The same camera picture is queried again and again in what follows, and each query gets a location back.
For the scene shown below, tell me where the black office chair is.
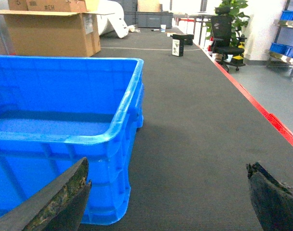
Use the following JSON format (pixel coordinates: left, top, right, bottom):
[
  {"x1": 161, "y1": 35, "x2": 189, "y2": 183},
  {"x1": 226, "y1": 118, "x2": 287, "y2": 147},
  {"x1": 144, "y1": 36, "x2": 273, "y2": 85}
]
[{"x1": 211, "y1": 17, "x2": 244, "y2": 72}]

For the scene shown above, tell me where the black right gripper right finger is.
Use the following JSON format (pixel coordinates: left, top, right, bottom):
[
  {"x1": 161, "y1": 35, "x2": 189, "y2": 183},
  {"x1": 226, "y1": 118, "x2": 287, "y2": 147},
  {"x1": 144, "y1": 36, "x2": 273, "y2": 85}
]
[{"x1": 246, "y1": 162, "x2": 293, "y2": 231}]

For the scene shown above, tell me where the blue bin upper shelf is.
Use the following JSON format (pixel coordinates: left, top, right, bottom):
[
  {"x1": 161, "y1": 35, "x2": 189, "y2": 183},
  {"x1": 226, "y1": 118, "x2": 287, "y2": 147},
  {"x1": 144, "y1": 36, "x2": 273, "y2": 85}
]
[{"x1": 280, "y1": 10, "x2": 293, "y2": 21}]

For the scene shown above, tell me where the metal shelf rack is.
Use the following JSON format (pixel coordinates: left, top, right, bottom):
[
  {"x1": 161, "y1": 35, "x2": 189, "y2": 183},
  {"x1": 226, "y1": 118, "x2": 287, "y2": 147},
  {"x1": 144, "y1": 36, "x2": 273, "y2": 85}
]
[{"x1": 266, "y1": 0, "x2": 293, "y2": 78}]

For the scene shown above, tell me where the white paper cup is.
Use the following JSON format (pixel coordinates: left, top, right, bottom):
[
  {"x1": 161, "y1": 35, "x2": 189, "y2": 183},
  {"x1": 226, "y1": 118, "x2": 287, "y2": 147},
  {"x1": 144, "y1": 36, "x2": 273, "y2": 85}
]
[{"x1": 160, "y1": 24, "x2": 166, "y2": 33}]

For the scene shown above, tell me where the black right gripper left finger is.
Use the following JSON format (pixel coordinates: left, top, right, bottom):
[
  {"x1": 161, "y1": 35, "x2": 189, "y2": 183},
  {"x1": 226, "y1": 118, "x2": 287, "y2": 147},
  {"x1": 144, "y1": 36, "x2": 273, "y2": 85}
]
[{"x1": 0, "y1": 157, "x2": 92, "y2": 231}]

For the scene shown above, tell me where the white foam roll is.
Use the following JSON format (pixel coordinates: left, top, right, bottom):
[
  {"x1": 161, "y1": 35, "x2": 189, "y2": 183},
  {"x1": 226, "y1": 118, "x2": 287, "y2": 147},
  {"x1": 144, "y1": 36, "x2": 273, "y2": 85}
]
[{"x1": 97, "y1": 0, "x2": 129, "y2": 39}]

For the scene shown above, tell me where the green potted plant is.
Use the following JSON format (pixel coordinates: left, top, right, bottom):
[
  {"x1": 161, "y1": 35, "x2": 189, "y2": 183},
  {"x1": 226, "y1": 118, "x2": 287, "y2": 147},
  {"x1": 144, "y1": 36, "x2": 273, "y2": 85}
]
[{"x1": 210, "y1": 0, "x2": 250, "y2": 47}]

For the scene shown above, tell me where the yellow black floor machine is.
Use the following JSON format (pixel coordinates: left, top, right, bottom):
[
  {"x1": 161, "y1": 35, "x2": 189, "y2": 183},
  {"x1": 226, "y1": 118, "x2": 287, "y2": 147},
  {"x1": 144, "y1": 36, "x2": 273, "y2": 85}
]
[{"x1": 230, "y1": 34, "x2": 247, "y2": 70}]

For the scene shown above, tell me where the large blue plastic crate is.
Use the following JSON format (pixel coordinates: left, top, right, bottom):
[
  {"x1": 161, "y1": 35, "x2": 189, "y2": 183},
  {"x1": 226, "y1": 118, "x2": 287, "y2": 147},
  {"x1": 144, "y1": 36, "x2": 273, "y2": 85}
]
[{"x1": 0, "y1": 55, "x2": 144, "y2": 225}]

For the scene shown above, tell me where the black and white carton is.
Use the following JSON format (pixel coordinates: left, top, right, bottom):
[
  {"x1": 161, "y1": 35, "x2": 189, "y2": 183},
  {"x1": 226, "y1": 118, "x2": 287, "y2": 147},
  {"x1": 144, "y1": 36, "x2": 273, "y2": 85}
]
[{"x1": 172, "y1": 34, "x2": 194, "y2": 57}]

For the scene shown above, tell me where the large open cardboard box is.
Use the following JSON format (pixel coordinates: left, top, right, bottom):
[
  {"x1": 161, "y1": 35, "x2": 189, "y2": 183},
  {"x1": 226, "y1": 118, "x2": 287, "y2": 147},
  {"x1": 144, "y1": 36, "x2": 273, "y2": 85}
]
[{"x1": 0, "y1": 10, "x2": 112, "y2": 57}]

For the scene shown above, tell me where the grey plastic storage crate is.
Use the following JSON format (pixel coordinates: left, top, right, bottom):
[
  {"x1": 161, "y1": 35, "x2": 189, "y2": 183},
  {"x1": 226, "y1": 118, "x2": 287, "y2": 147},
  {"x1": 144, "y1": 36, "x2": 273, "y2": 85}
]
[{"x1": 124, "y1": 12, "x2": 173, "y2": 28}]

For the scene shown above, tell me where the small cardboard box on top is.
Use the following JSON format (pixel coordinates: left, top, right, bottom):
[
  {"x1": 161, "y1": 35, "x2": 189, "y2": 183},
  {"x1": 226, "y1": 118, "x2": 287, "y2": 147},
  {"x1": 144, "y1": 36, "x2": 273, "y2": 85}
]
[{"x1": 8, "y1": 0, "x2": 99, "y2": 13}]

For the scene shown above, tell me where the blue bin lower shelf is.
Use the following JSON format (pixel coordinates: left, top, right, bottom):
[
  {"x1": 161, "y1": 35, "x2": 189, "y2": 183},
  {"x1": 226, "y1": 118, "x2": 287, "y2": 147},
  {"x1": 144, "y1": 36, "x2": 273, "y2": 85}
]
[{"x1": 270, "y1": 43, "x2": 293, "y2": 58}]

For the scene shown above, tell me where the blue bin shelf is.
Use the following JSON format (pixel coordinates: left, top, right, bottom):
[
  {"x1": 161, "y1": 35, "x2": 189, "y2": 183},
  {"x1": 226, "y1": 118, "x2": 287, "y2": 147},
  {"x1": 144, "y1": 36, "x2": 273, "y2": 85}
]
[
  {"x1": 280, "y1": 10, "x2": 293, "y2": 21},
  {"x1": 270, "y1": 43, "x2": 293, "y2": 58}
]

